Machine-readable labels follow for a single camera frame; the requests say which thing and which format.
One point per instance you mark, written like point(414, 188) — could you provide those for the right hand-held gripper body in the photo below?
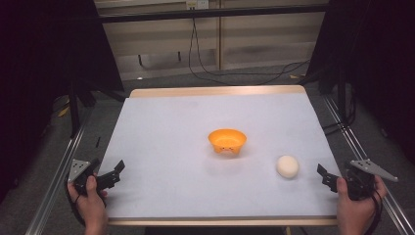
point(362, 181)

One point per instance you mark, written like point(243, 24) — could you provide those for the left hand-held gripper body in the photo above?
point(81, 176)

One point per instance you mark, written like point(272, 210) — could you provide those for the person's left hand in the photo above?
point(89, 205)

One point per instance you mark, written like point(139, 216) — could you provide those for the person's right hand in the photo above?
point(355, 212)

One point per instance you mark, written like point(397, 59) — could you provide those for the white round bun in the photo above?
point(287, 166)

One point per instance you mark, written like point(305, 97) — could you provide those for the black metal stand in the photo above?
point(342, 98)
point(74, 111)

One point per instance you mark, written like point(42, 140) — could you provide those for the white table cover sheet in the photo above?
point(195, 182)

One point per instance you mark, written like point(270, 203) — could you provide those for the orange plastic bowl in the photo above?
point(227, 140)

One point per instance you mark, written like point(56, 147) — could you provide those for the black curtain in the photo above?
point(375, 65)
point(39, 65)

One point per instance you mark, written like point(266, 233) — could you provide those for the black horizontal bar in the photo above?
point(212, 13)

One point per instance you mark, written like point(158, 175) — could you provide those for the aluminium floor rail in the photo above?
point(355, 147)
point(52, 196)

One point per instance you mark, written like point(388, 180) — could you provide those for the white wall socket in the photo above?
point(197, 4)

